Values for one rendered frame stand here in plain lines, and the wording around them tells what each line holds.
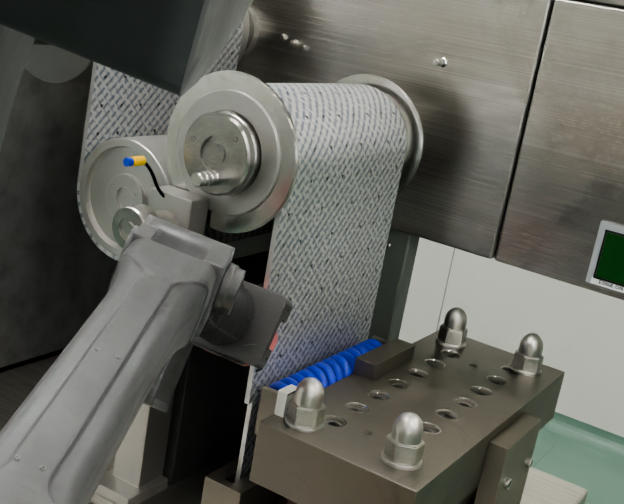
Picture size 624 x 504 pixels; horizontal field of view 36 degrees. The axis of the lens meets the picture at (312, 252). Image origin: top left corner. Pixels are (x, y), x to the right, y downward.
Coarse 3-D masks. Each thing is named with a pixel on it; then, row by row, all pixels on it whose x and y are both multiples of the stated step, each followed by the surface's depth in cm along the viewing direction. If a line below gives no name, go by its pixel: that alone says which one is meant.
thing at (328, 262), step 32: (288, 224) 89; (320, 224) 94; (352, 224) 100; (384, 224) 107; (288, 256) 91; (320, 256) 96; (352, 256) 102; (288, 288) 92; (320, 288) 98; (352, 288) 104; (288, 320) 94; (320, 320) 100; (352, 320) 107; (288, 352) 96; (320, 352) 102; (256, 384) 92
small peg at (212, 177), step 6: (192, 174) 85; (198, 174) 85; (204, 174) 85; (210, 174) 86; (216, 174) 86; (192, 180) 85; (198, 180) 85; (204, 180) 85; (210, 180) 86; (216, 180) 86; (198, 186) 85; (204, 186) 86
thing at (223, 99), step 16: (208, 96) 89; (224, 96) 88; (240, 96) 87; (192, 112) 90; (208, 112) 89; (240, 112) 87; (256, 112) 86; (256, 128) 86; (272, 128) 85; (272, 144) 86; (272, 160) 86; (272, 176) 86; (192, 192) 91; (256, 192) 87; (208, 208) 90; (224, 208) 89; (240, 208) 88
